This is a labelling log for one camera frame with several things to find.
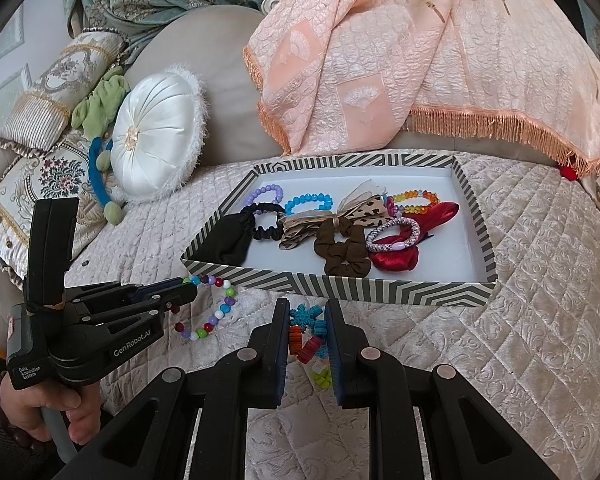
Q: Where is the blue bead bracelet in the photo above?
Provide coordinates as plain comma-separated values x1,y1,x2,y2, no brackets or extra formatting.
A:
284,193,333,216

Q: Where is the multicolour round bead bracelet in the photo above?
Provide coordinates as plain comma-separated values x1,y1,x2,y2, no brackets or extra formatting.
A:
174,274,237,342

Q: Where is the thin black scrunchie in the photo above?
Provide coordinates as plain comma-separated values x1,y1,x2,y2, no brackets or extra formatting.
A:
252,203,288,242

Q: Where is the red satin hair bow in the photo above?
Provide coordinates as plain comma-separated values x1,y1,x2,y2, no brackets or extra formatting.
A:
370,200,461,272

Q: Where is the rainbow bead bracelet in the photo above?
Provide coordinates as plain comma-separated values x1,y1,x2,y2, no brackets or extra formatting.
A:
385,188,440,217

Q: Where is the striped embroidered bolster pillow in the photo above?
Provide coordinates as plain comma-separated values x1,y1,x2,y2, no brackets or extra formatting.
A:
0,30,128,153

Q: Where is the dark wooden bead wristband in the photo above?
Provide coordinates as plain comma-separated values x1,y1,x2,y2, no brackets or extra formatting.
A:
0,405,36,456

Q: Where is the beige quilted sofa cover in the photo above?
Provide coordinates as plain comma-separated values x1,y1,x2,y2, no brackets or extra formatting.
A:
10,147,600,480

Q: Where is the person's left hand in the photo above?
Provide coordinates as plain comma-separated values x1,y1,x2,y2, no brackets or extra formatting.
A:
0,372,103,446

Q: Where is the white round satin pillow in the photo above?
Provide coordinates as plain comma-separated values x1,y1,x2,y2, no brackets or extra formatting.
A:
111,63,206,203

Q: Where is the striped cardboard box tray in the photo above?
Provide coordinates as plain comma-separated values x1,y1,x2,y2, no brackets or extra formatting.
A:
180,152,498,307

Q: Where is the green and blue plush toy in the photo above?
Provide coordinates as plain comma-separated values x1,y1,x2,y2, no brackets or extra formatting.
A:
71,67,131,223

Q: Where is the beige sofa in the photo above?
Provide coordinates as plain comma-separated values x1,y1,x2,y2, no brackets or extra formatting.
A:
125,2,561,171

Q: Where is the floral embroidered cushion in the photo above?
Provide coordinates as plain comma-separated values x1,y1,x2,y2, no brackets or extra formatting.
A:
0,130,116,281

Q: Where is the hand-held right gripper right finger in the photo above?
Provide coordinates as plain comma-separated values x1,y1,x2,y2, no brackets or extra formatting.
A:
324,299,556,480

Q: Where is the black fabric headband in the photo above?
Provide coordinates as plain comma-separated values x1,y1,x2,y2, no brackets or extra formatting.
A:
196,212,255,265

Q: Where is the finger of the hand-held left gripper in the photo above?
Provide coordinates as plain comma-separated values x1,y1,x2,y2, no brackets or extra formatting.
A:
80,290,197,347
65,279,199,312

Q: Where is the pink and white hair tie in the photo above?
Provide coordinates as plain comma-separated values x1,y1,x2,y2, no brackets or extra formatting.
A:
365,217,421,253

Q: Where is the purple bead bracelet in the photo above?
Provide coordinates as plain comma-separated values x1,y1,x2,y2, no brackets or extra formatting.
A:
240,185,285,211

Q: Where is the brown scrunchie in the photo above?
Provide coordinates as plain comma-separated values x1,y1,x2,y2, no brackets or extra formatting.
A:
314,222,373,277

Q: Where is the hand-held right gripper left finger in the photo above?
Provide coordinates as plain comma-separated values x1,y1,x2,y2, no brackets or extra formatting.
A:
55,297,292,480

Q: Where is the leopard print hair bow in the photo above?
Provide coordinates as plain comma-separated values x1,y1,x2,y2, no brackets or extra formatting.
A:
279,180,388,251

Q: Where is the turquoise snowflake charm bracelet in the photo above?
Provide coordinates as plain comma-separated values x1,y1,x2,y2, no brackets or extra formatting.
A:
287,304,331,391

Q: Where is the peach fringed blanket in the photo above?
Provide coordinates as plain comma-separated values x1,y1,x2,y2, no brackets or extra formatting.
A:
243,0,600,178

